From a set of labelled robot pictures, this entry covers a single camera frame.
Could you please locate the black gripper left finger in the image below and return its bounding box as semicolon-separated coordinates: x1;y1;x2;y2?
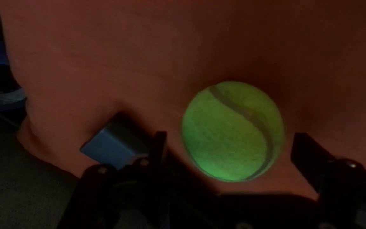
57;130;180;229

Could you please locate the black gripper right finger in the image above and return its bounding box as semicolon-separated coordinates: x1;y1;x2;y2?
290;131;366;229

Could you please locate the yellow-green tennis ball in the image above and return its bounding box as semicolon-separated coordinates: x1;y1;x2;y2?
180;81;286;184

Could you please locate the grey-brown fabric couch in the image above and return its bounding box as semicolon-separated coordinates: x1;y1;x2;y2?
0;112;83;229

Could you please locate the orange pillow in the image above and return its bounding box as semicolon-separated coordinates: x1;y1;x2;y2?
0;0;366;201

